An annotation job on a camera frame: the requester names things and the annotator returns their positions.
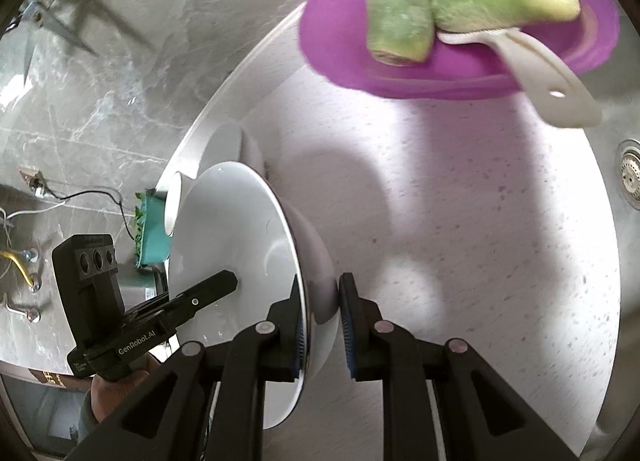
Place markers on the person's left hand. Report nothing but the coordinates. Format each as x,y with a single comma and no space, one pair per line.
115,396

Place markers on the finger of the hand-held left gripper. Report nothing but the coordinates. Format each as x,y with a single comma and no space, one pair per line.
210,293

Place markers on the leafy greens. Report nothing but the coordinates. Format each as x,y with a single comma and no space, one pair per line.
136,231

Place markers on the purple plastic bowl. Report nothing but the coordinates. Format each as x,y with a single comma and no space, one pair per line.
475,66

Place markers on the large white bowl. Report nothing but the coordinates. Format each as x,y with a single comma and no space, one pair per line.
235,231

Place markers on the teal plastic basin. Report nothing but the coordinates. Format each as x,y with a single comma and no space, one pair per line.
152,241

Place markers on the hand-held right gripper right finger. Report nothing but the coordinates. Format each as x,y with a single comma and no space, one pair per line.
347,326

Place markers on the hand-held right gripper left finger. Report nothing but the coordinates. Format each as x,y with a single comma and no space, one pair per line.
298,336

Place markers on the stainless steel sink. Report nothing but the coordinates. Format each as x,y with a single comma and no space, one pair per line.
627,221

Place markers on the wall power outlet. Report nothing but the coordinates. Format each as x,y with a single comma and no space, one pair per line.
31,181

